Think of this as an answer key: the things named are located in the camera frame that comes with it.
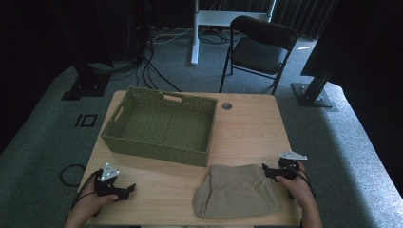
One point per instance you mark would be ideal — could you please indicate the person's left hand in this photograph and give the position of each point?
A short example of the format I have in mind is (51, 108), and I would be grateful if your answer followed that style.
(92, 202)

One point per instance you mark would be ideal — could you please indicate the dark curtain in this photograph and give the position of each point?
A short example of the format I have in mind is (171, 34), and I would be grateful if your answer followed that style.
(304, 15)

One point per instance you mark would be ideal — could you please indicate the person's right hand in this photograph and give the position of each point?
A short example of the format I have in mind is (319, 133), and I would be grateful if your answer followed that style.
(299, 188)

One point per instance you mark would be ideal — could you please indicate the khaki pants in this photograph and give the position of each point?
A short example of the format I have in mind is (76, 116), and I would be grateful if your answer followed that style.
(236, 193)

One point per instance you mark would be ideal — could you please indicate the grey table grommet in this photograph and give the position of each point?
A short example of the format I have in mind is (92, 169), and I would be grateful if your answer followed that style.
(226, 105)

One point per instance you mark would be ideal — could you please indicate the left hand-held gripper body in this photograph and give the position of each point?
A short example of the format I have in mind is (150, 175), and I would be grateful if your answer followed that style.
(107, 183)

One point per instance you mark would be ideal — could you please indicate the white desk frame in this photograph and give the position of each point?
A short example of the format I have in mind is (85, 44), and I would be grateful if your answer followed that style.
(218, 17)

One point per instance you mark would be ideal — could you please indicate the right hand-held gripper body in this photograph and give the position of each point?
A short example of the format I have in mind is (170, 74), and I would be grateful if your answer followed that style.
(289, 169)

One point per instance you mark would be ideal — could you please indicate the black folding chair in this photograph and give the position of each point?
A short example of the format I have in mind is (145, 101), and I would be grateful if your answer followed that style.
(259, 52)

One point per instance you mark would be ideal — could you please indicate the black metal stand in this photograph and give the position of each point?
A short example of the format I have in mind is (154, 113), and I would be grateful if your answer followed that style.
(313, 95)
(87, 82)

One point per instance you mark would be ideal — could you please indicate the green woven basket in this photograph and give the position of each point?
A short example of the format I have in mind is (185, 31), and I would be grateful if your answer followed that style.
(164, 126)

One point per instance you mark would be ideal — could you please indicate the black floor socket plate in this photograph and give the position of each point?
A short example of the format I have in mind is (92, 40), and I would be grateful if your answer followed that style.
(86, 120)

